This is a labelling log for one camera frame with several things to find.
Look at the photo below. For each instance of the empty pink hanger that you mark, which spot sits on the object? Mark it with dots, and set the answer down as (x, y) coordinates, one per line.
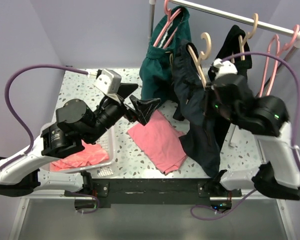
(271, 66)

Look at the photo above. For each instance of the metal clothes rack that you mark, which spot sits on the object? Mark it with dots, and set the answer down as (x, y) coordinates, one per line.
(236, 134)

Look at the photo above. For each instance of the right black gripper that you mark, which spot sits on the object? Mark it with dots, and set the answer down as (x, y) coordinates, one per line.
(208, 110)

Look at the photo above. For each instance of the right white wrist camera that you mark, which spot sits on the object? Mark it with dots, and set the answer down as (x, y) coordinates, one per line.
(220, 68)

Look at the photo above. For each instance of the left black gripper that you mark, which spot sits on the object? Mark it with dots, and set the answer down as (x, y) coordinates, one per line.
(144, 109)

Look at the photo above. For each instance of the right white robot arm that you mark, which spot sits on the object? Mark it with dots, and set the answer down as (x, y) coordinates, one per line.
(267, 118)

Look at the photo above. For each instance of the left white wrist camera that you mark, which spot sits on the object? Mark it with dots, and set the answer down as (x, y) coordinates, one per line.
(107, 81)

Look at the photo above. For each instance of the green hanging shorts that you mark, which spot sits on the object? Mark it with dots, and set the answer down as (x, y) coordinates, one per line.
(156, 69)

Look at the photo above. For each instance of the coral pink patterned garment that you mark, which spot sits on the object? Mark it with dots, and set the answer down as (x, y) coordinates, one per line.
(90, 156)

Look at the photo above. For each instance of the dark navy shorts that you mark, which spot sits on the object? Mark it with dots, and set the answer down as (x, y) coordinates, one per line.
(199, 142)

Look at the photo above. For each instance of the black hanging shorts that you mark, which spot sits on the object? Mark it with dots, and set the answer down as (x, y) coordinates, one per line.
(227, 105)

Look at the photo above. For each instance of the white plastic laundry basket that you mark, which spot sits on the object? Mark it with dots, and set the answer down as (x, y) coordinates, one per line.
(107, 141)

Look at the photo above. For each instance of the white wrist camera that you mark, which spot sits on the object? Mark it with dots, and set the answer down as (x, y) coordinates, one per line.
(220, 68)
(107, 81)

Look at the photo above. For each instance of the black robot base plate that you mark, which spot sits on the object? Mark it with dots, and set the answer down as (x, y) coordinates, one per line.
(149, 191)

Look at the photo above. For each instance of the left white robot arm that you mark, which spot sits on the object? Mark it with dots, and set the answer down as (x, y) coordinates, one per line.
(76, 124)

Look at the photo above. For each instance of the pink folded shorts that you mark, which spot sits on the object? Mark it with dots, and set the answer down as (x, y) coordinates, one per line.
(160, 142)

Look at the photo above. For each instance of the beige hanger with black shorts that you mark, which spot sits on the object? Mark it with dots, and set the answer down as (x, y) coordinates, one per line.
(248, 35)

